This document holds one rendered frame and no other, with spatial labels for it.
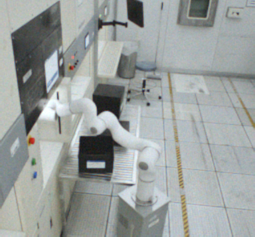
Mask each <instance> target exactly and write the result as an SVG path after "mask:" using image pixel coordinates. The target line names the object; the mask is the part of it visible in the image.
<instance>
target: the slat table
mask: <svg viewBox="0 0 255 237"><path fill-rule="evenodd" d="M124 108H125V109H124ZM133 109H134V110H133ZM132 110H133V111H132ZM124 111H125V113H123V112H124ZM131 113H132V115H130V114H131ZM121 115H122V116H121V118H120V119H118V120H121V121H131V122H130V123H129V126H131V127H129V129H131V130H130V131H129V132H131V134H134V136H136V137H139V126H140V115H141V106H137V105H123V109H122V112H121ZM136 116H137V117H136ZM127 117H129V118H127ZM126 118H127V119H126ZM132 120H133V121H132ZM85 122H86V118H85V115H84V113H83V114H82V117H81V119H80V122H79V124H78V127H77V129H76V132H75V133H74V137H73V138H72V141H71V144H70V147H69V148H68V152H67V154H66V157H65V160H64V163H63V165H62V168H61V170H60V173H59V175H58V183H59V191H60V195H63V198H60V208H61V217H62V231H63V237H67V231H66V219H67V216H68V210H69V208H70V204H71V202H72V197H73V195H74V191H75V188H76V185H77V182H78V181H84V182H91V183H102V184H109V185H121V186H134V185H135V182H136V172H137V167H136V162H137V154H138V151H137V150H130V149H126V148H125V147H122V146H114V147H117V148H114V149H117V150H114V151H116V152H114V153H115V154H114V158H119V159H114V164H117V165H114V171H116V172H113V173H114V174H109V173H89V174H84V173H79V172H78V171H77V170H78V168H75V167H78V160H77V158H78V155H74V154H78V153H75V152H78V151H77V150H78V146H79V141H78V140H79V139H77V138H80V136H81V135H93V133H92V132H91V131H89V129H88V127H87V126H86V125H87V124H86V123H85ZM83 123H84V124H83ZM135 123H136V124H135ZM132 128H135V129H132ZM81 130H83V131H81ZM84 131H87V132H84ZM134 131H135V132H134ZM86 133H87V134H86ZM122 148H123V149H122ZM122 150H123V151H122ZM118 154H119V155H118ZM132 155H133V156H132ZM72 156H75V157H72ZM116 156H119V157H116ZM130 157H133V158H130ZM70 158H73V159H70ZM69 159H70V160H69ZM128 159H130V160H128ZM73 160H77V161H73ZM121 160H123V161H121ZM132 161H133V162H132ZM69 162H73V163H69ZM116 162H118V163H116ZM130 163H133V164H130ZM67 164H70V165H67ZM126 165H131V166H126ZM122 167H127V168H122ZM129 168H133V169H129ZM69 169H74V170H69ZM120 169H123V170H120ZM125 170H129V171H125ZM132 170H133V171H132ZM65 171H69V172H65ZM71 172H75V173H71ZM121 172H125V173H121ZM65 174H70V175H65ZM91 174H95V175H91ZM119 174H121V175H119ZM80 175H83V176H80ZM103 175H108V176H103ZM128 175H132V176H128ZM84 176H90V177H84ZM110 176H115V177H110ZM96 177H103V178H109V179H103V178H96ZM122 177H127V178H122ZM129 178H132V179H129ZM63 179H64V180H71V181H75V184H74V187H73V190H72V193H71V195H70V200H69V202H68V206H67V209H66V211H65V201H64V181H63ZM118 179H121V180H118ZM123 180H128V181H123ZM131 180H132V181H131Z"/></svg>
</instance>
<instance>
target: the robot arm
mask: <svg viewBox="0 0 255 237"><path fill-rule="evenodd" d="M55 108H56V110H54V109H55ZM80 112H83V113H84V115H85V117H86V124H87V127H88V129H89V131H91V132H92V133H93V134H95V135H98V134H100V133H102V132H103V131H105V130H106V129H109V130H110V131H111V133H112V137H113V138H114V140H115V141H116V142H118V143H119V144H120V145H121V146H122V147H125V148H126V149H130V150H137V151H140V152H141V154H140V155H139V157H138V159H137V162H136V167H137V168H138V170H139V176H138V182H137V188H136V189H134V190H133V191H132V193H131V198H132V200H133V201H134V202H135V203H136V204H138V205H140V206H151V205H153V204H155V203H156V202H157V193H156V192H155V191H154V185H155V178H156V171H155V169H154V167H155V164H156V162H157V161H158V159H159V158H160V156H161V148H160V146H158V144H156V143H154V142H152V141H149V140H146V139H142V138H138V137H136V136H134V135H132V134H131V133H130V132H128V131H126V130H124V129H123V128H122V127H121V125H120V123H119V121H118V119H117V117H116V116H115V115H114V114H113V113H111V112H102V113H101V114H99V115H98V116H96V106H95V104H94V103H93V101H92V100H90V99H88V98H82V99H79V100H74V101H72V102H68V103H65V104H63V103H62V102H60V101H59V100H50V101H49V102H48V104H47V105H46V106H45V108H44V110H43V111H42V113H41V116H40V117H39V120H43V121H54V122H56V121H57V118H58V115H59V116H60V117H65V116H70V115H73V114H78V113H80Z"/></svg>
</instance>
